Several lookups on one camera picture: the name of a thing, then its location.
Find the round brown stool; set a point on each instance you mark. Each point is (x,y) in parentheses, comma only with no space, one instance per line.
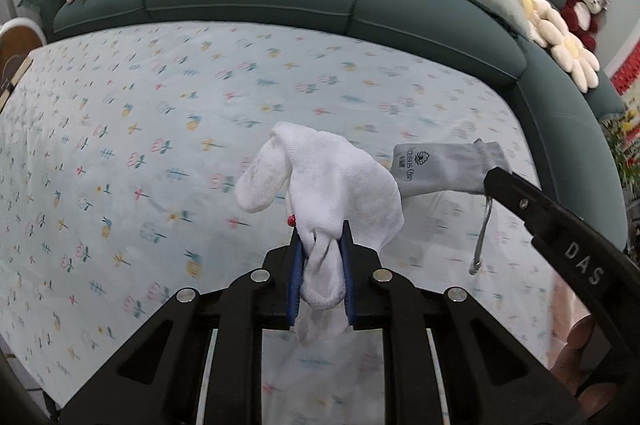
(17,45)

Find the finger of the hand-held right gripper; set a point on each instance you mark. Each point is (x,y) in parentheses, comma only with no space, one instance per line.
(520,197)

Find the red monkey plush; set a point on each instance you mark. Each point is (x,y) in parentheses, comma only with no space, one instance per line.
(580,5)

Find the floral light blue tablecloth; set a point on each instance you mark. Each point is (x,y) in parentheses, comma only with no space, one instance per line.
(125,130)

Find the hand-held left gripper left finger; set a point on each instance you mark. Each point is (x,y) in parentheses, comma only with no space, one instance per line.
(296,275)

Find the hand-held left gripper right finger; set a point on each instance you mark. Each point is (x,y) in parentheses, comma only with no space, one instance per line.
(349,275)

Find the red wall banner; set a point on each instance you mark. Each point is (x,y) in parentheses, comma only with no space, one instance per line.
(627,77)

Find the white sock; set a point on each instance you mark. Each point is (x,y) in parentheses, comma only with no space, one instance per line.
(345,185)

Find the potted plant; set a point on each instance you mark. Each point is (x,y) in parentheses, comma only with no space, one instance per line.
(625,140)

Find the person's right hand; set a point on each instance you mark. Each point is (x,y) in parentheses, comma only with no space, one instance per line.
(575,355)

